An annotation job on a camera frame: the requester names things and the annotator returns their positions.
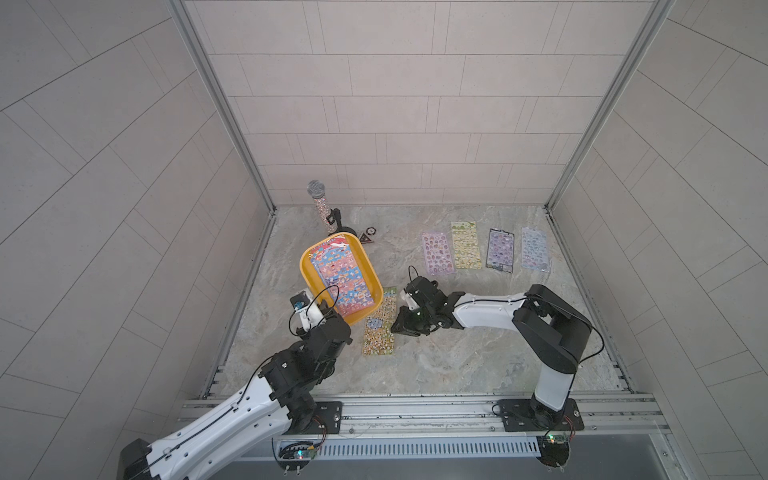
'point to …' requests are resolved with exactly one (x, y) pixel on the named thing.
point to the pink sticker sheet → (438, 253)
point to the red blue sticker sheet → (340, 272)
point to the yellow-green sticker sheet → (466, 245)
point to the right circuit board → (556, 439)
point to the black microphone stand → (335, 216)
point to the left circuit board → (300, 450)
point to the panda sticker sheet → (380, 329)
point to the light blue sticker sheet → (534, 250)
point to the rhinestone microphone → (316, 189)
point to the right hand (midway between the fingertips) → (391, 332)
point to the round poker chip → (371, 230)
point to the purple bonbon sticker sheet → (500, 250)
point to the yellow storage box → (365, 266)
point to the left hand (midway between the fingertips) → (335, 301)
